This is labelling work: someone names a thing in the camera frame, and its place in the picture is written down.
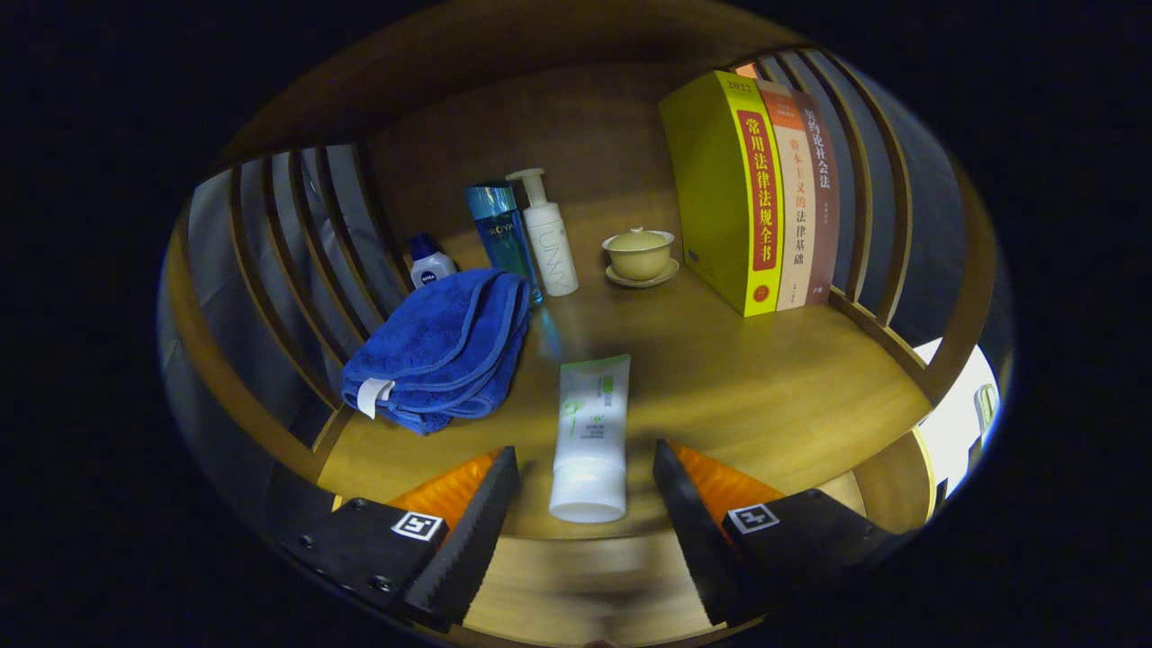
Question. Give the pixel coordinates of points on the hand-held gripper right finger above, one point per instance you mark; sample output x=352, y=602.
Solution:
x=697, y=549

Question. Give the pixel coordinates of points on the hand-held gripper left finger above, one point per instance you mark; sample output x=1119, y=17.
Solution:
x=472, y=549

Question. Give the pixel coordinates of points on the white and green tube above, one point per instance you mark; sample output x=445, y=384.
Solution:
x=589, y=432

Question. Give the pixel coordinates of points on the wooden countertop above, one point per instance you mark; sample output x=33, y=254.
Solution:
x=720, y=378

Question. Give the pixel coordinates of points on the wooden cabinet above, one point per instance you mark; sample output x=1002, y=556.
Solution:
x=585, y=135

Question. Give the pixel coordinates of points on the blue towel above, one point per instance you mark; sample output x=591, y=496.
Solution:
x=441, y=342

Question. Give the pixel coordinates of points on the small white blue-capped bottle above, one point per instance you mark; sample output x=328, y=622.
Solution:
x=430, y=265

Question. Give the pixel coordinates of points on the beige lidded teacup with saucer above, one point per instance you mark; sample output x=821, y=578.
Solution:
x=639, y=255

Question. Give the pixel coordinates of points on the blue transparent bottle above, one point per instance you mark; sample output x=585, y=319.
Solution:
x=502, y=238

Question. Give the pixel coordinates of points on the white pump bottle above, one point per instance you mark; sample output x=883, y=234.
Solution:
x=551, y=243

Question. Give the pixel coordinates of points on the yellow book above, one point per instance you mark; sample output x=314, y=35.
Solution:
x=715, y=198

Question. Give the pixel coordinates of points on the orange and white book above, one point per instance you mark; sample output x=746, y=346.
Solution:
x=796, y=207

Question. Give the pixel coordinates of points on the brown book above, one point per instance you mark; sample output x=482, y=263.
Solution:
x=823, y=198

